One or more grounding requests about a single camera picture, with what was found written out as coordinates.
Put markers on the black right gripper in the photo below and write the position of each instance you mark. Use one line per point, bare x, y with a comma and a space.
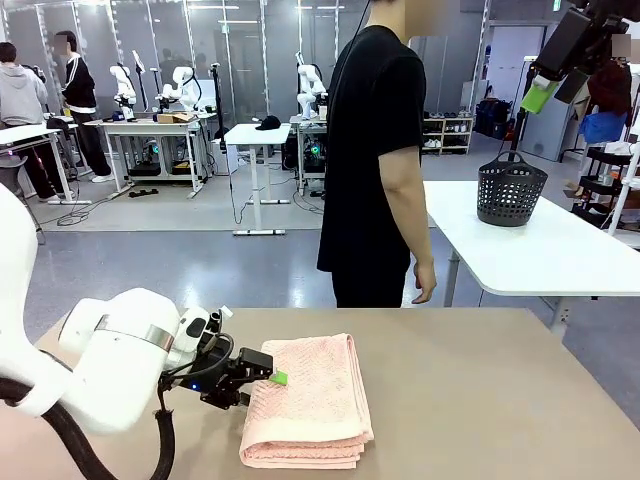
570, 40

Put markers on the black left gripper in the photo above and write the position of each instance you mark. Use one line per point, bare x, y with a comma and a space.
220, 380

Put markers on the pink towel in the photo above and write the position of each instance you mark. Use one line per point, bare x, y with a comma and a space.
310, 410

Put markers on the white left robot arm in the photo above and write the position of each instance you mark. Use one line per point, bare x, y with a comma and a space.
115, 360

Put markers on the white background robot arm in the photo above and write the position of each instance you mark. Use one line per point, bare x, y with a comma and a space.
185, 85
124, 85
310, 85

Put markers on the person's right forearm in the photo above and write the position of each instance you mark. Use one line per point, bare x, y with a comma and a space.
412, 230

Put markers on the person's right hand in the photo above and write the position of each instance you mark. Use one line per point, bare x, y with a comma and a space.
425, 280

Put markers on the grey door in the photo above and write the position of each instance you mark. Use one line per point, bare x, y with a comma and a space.
550, 135

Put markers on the dark red hanging coat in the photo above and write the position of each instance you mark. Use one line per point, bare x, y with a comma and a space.
610, 87

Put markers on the blue hanging bag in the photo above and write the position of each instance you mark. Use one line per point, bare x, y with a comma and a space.
602, 127

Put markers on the black bags pile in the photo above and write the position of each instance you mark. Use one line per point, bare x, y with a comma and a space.
492, 117

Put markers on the black shelf cart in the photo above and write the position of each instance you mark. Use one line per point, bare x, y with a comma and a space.
597, 185

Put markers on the wooden shoe rack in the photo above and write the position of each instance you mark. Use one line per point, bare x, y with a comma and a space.
450, 135

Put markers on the black perforated laundry basket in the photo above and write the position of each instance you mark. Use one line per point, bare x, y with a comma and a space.
505, 200

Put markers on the white side table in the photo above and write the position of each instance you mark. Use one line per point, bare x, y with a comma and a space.
525, 260

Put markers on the person in black clothes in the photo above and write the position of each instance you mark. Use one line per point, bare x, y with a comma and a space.
370, 150

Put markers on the black power strip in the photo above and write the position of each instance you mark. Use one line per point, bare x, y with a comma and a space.
145, 193

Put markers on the white standing desk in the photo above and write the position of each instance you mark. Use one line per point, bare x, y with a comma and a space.
250, 134

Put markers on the black baseball cap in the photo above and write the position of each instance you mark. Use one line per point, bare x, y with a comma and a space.
270, 123

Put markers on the white robot workbench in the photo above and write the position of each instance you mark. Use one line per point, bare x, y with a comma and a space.
150, 127

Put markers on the flat cardboard box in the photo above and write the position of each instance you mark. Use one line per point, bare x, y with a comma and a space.
175, 118

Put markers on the black tripod stand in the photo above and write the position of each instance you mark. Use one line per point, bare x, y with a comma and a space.
218, 100

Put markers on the grey office chair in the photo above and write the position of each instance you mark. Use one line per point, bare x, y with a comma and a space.
10, 167

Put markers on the white long desk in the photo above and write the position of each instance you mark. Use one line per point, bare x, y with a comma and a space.
20, 132

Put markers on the person in striped black jacket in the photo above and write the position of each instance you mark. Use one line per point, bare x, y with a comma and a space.
80, 85

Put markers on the person in grey hoodie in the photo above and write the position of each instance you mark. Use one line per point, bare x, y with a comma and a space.
20, 95

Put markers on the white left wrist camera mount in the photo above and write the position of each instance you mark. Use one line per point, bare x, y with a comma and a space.
226, 312

